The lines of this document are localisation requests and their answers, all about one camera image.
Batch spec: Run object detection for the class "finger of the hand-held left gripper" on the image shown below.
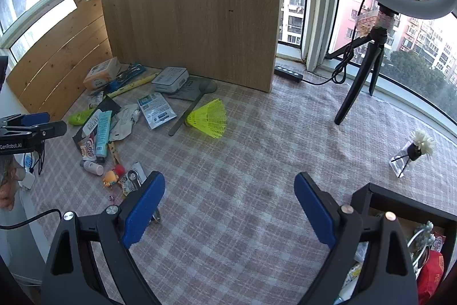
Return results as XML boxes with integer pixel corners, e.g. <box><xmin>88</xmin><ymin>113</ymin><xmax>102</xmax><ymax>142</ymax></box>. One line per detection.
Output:
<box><xmin>0</xmin><ymin>121</ymin><xmax>68</xmax><ymax>140</ymax></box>
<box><xmin>0</xmin><ymin>113</ymin><xmax>51</xmax><ymax>127</ymax></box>

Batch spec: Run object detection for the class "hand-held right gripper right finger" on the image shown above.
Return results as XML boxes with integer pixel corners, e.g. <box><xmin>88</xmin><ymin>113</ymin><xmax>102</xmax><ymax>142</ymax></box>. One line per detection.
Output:
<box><xmin>294</xmin><ymin>172</ymin><xmax>419</xmax><ymax>305</ymax></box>

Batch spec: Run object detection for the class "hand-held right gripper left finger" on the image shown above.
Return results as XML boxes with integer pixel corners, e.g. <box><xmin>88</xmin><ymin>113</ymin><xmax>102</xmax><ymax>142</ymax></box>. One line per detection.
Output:
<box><xmin>41</xmin><ymin>171</ymin><xmax>166</xmax><ymax>305</ymax></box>

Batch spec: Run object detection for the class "green hand cream tube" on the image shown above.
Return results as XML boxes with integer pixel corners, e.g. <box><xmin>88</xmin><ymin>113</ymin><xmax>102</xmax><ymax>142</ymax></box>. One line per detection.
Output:
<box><xmin>67</xmin><ymin>108</ymin><xmax>95</xmax><ymax>126</ymax></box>

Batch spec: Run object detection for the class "black storage box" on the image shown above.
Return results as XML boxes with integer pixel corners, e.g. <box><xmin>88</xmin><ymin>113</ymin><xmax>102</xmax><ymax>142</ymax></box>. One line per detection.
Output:
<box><xmin>336</xmin><ymin>183</ymin><xmax>457</xmax><ymax>305</ymax></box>

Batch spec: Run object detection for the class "white square box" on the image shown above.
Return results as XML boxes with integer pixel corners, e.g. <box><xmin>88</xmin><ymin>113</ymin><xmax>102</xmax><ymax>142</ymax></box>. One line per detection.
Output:
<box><xmin>151</xmin><ymin>67</ymin><xmax>189</xmax><ymax>94</ymax></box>

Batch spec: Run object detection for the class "person's left hand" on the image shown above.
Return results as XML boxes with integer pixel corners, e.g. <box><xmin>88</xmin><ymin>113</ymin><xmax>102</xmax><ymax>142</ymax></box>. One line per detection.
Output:
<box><xmin>0</xmin><ymin>164</ymin><xmax>24</xmax><ymax>209</ymax></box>

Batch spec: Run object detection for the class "white charger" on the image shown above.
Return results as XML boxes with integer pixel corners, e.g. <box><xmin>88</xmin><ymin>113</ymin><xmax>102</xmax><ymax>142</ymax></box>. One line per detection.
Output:
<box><xmin>16</xmin><ymin>153</ymin><xmax>37</xmax><ymax>189</ymax></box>

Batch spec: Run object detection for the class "black packet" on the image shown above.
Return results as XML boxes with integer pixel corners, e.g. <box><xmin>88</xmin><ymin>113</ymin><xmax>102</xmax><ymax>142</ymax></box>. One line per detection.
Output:
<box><xmin>72</xmin><ymin>96</ymin><xmax>122</xmax><ymax>149</ymax></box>

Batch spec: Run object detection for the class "clear packet with metal opener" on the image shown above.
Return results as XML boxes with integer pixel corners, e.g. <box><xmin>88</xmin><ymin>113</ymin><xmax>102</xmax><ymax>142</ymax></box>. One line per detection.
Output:
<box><xmin>121</xmin><ymin>162</ymin><xmax>147</xmax><ymax>197</ymax></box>

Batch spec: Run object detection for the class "coffee sachet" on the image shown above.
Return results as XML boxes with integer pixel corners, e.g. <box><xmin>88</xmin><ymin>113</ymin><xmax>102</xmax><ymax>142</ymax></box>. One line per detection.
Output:
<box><xmin>79</xmin><ymin>133</ymin><xmax>98</xmax><ymax>162</ymax></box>

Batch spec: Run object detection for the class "orange and red toy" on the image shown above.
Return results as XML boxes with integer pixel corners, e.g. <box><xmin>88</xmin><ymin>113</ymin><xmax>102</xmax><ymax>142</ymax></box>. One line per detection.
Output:
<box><xmin>102</xmin><ymin>164</ymin><xmax>126</xmax><ymax>189</ymax></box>

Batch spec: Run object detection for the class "light blue tube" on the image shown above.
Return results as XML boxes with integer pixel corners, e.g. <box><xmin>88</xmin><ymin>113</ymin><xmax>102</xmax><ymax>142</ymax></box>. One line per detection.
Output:
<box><xmin>95</xmin><ymin>110</ymin><xmax>113</xmax><ymax>159</ymax></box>

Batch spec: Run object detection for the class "small white bottle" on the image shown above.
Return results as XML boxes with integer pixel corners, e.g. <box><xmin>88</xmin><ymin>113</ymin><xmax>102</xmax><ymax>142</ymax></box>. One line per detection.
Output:
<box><xmin>80</xmin><ymin>160</ymin><xmax>105</xmax><ymax>176</ymax></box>

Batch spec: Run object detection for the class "wooden slat panel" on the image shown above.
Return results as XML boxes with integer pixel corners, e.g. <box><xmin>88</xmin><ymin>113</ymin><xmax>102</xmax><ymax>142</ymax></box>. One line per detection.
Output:
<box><xmin>6</xmin><ymin>0</ymin><xmax>113</xmax><ymax>120</ymax></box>

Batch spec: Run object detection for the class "white crumpled packet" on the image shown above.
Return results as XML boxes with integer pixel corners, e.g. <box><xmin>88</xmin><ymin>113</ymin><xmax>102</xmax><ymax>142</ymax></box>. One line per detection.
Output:
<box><xmin>109</xmin><ymin>104</ymin><xmax>141</xmax><ymax>142</ymax></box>

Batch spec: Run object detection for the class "orange soap box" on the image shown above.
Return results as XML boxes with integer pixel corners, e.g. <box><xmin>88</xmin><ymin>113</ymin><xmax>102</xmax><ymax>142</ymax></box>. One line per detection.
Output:
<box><xmin>83</xmin><ymin>57</ymin><xmax>121</xmax><ymax>90</ymax></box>

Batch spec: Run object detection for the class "blue packet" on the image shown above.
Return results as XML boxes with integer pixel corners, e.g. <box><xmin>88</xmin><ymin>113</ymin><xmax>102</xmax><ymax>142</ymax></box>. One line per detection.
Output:
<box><xmin>106</xmin><ymin>64</ymin><xmax>147</xmax><ymax>92</ymax></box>

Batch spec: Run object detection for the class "pink plaid tablecloth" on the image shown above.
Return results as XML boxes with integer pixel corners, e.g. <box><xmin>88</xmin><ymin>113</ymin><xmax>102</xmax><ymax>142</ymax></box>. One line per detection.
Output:
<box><xmin>25</xmin><ymin>67</ymin><xmax>457</xmax><ymax>305</ymax></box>

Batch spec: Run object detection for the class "long yellow packet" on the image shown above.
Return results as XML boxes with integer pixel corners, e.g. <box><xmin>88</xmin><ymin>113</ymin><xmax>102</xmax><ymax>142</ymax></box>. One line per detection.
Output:
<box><xmin>107</xmin><ymin>72</ymin><xmax>161</xmax><ymax>99</ymax></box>

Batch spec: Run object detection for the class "blue and white sachet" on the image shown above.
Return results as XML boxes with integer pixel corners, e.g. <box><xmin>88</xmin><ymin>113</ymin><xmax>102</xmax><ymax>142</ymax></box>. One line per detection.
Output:
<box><xmin>138</xmin><ymin>92</ymin><xmax>178</xmax><ymax>130</ymax></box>

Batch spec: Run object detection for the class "yellow shuttlecock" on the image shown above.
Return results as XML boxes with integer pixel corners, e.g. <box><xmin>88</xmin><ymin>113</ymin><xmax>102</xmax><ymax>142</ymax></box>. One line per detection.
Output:
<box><xmin>185</xmin><ymin>98</ymin><xmax>228</xmax><ymax>140</ymax></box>

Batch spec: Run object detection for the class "grey flat packet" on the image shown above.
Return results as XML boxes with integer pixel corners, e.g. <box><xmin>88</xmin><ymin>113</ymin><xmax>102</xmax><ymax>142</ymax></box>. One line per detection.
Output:
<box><xmin>168</xmin><ymin>78</ymin><xmax>218</xmax><ymax>102</ymax></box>

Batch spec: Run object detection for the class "black power strip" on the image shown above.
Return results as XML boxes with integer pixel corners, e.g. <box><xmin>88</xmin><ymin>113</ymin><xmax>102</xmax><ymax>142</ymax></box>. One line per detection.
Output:
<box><xmin>274</xmin><ymin>65</ymin><xmax>304</xmax><ymax>83</ymax></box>

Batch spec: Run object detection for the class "black tripod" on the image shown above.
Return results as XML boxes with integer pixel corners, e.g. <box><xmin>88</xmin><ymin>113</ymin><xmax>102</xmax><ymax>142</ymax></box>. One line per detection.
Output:
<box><xmin>325</xmin><ymin>10</ymin><xmax>398</xmax><ymax>126</ymax></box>

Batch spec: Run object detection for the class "light wooden board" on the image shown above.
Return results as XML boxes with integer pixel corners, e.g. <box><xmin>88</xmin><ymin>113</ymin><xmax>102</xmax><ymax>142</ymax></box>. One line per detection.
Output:
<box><xmin>96</xmin><ymin>0</ymin><xmax>283</xmax><ymax>93</ymax></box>

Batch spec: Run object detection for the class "black charger cable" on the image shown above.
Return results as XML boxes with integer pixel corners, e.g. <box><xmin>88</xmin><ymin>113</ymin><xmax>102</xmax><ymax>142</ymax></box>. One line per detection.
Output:
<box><xmin>0</xmin><ymin>208</ymin><xmax>62</xmax><ymax>229</ymax></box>

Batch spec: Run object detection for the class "silver beaded ring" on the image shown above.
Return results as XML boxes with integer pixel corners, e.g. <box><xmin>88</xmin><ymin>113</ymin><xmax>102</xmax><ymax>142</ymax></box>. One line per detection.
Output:
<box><xmin>407</xmin><ymin>221</ymin><xmax>436</xmax><ymax>270</ymax></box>

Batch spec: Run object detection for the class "black power cable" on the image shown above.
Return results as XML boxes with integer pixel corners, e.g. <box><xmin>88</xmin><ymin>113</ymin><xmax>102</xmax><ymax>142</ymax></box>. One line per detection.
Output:
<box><xmin>302</xmin><ymin>0</ymin><xmax>369</xmax><ymax>86</ymax></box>

